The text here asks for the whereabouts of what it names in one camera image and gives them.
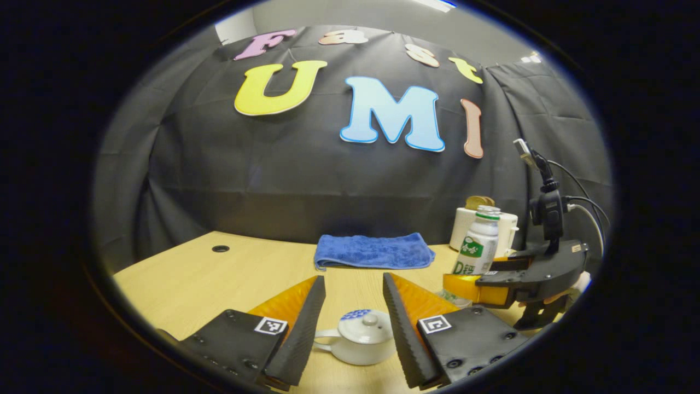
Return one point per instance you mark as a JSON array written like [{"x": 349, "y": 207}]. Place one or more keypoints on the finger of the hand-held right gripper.
[
  {"x": 465, "y": 287},
  {"x": 517, "y": 262}
]

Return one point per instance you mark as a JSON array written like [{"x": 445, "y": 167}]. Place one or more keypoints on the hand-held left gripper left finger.
[{"x": 303, "y": 334}]

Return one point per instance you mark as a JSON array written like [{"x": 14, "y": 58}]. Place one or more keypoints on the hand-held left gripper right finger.
[{"x": 399, "y": 334}]

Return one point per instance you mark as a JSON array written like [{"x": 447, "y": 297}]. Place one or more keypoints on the white water bottle green label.
[{"x": 478, "y": 246}]

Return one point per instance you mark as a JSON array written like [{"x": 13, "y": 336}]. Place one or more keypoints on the white teacup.
[{"x": 355, "y": 353}]

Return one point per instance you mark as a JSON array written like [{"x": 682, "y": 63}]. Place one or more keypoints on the white toaster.
[{"x": 462, "y": 227}]

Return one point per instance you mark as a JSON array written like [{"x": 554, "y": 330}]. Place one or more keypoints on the blue towel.
[{"x": 374, "y": 251}]

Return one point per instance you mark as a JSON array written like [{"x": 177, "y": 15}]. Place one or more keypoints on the black table grommet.
[{"x": 220, "y": 248}]

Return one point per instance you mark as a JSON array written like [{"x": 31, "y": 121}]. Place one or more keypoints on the black backdrop cloth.
[{"x": 246, "y": 175}]

